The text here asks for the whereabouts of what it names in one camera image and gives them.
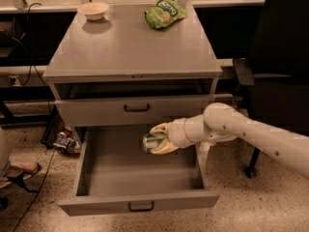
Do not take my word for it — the person's shoe and leg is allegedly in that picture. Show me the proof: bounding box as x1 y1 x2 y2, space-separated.
0 128 40 189

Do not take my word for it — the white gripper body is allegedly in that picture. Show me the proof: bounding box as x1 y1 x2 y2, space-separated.
168 115 235 148

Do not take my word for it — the grey drawer cabinet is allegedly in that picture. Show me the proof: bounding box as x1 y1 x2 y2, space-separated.
43 4 222 141

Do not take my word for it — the beige paper bowl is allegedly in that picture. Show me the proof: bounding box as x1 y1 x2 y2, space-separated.
77 2 109 21

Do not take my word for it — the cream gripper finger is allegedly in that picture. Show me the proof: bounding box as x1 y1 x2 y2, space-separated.
149 139 178 155
150 123 170 134

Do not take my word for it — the black office chair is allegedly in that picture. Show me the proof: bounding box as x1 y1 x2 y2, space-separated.
233 0 309 178

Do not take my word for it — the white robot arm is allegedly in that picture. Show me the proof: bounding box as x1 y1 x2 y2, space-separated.
143 102 309 178

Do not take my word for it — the black wire trash basket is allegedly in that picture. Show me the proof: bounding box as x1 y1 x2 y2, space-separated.
42 107 81 155

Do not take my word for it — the open grey lower drawer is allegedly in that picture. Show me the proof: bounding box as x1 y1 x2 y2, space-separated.
59 125 220 216

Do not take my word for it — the black power cable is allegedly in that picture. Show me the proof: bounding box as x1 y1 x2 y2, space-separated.
12 2 57 232

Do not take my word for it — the green chip bag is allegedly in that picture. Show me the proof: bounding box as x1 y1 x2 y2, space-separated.
145 0 187 30

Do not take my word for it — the green soda can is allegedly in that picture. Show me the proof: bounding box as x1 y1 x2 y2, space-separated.
143 132 167 154

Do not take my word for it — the closed grey upper drawer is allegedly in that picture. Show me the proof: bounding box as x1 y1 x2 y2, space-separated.
55 95 216 128

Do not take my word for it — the black chair base left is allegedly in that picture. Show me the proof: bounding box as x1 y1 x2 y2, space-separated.
0 172 40 210

